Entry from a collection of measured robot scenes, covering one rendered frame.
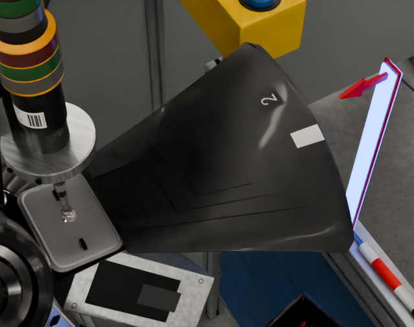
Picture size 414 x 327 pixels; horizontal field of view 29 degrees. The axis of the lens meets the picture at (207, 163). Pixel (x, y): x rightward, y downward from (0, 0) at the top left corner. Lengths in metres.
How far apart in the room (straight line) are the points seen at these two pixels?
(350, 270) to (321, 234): 0.35
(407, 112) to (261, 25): 1.38
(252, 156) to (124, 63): 0.99
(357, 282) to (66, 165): 0.59
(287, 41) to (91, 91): 0.74
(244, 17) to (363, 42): 1.21
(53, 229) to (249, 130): 0.21
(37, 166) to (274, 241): 0.24
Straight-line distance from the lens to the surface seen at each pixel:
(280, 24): 1.05
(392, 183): 2.21
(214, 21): 1.07
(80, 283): 0.83
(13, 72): 0.53
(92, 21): 1.60
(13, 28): 0.50
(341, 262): 1.12
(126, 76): 1.76
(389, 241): 2.11
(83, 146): 0.60
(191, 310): 0.88
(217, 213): 0.72
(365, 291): 1.10
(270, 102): 0.79
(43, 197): 0.73
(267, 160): 0.76
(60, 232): 0.70
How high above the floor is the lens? 1.79
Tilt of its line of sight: 55 degrees down
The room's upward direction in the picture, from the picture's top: 1 degrees clockwise
